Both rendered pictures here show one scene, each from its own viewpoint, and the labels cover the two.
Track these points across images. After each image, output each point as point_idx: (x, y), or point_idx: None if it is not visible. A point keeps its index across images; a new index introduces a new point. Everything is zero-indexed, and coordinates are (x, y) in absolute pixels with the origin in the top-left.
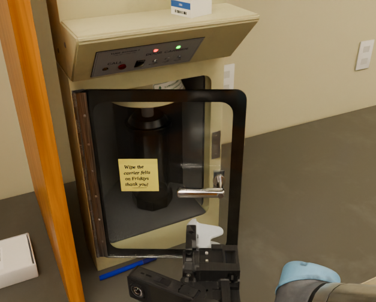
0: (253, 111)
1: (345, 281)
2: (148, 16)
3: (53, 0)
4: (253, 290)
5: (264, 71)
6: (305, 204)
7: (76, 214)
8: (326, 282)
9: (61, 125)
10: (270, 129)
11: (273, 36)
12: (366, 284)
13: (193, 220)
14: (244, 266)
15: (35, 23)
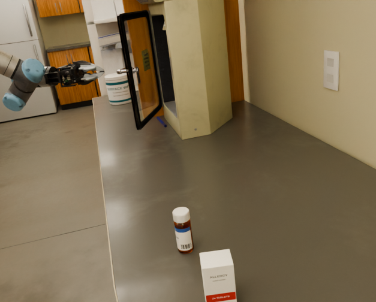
0: (358, 125)
1: (108, 174)
2: None
3: None
4: (123, 148)
5: (370, 75)
6: (201, 169)
7: None
8: (20, 60)
9: (256, 63)
10: None
11: None
12: (3, 51)
13: (96, 65)
14: (144, 147)
15: None
